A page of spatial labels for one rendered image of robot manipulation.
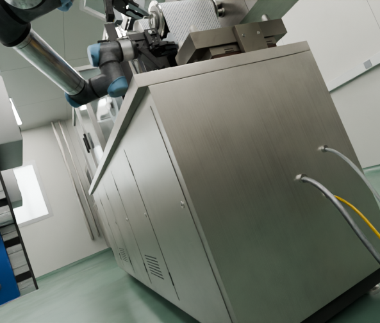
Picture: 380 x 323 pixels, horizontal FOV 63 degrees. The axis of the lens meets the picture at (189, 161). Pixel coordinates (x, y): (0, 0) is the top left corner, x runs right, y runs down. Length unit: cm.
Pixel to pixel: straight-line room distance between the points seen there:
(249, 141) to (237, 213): 22
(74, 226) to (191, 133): 583
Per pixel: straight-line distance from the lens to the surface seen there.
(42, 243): 662
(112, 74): 114
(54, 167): 674
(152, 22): 140
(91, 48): 118
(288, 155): 102
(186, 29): 136
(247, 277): 91
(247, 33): 118
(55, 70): 107
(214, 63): 100
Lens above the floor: 55
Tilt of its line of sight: 5 degrees up
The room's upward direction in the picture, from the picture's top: 21 degrees counter-clockwise
